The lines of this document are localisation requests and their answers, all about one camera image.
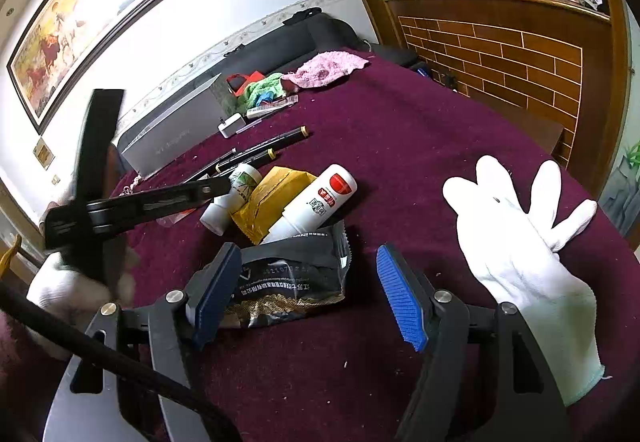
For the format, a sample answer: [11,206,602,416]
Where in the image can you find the black gold snack packet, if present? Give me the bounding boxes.
[221,221,352,329]

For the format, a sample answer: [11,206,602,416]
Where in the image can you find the small white charger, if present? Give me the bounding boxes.
[218,113,246,139]

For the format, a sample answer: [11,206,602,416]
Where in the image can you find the black marker yellow cap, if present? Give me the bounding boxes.
[195,149,277,180]

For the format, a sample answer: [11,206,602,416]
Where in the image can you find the clear case red items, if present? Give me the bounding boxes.
[156,208,195,228]

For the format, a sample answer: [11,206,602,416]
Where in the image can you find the white bottle red cap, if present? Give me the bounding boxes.
[262,164,358,244]

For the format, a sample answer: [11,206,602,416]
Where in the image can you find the black marker gold cap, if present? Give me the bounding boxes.
[214,126,309,173]

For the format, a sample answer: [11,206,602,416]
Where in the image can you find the yellow foil packet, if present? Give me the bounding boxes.
[231,166,316,245]

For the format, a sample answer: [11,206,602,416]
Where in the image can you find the white cotton glove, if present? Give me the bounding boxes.
[442,155,605,405]

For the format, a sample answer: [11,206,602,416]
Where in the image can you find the framed horse painting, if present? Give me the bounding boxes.
[6,0,161,133]

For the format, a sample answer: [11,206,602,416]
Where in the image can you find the black marker grey cap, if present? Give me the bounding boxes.
[184,147,236,182]

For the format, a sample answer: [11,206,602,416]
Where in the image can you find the clear pen package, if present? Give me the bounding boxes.
[245,95,299,121]

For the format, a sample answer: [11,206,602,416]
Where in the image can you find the white bottle green label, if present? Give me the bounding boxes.
[200,163,262,236]

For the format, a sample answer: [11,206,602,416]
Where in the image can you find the pink cloth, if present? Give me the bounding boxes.
[281,51,369,89]

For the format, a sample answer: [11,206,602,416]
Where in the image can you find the wooden brick-pattern cabinet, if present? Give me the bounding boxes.
[362,0,630,195]

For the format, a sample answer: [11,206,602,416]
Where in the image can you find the green cloth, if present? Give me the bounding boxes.
[236,73,286,113]

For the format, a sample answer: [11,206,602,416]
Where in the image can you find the dark red tablecloth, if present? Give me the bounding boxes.
[0,49,640,442]

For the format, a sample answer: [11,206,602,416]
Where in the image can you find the silver grey long box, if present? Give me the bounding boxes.
[117,74,236,178]

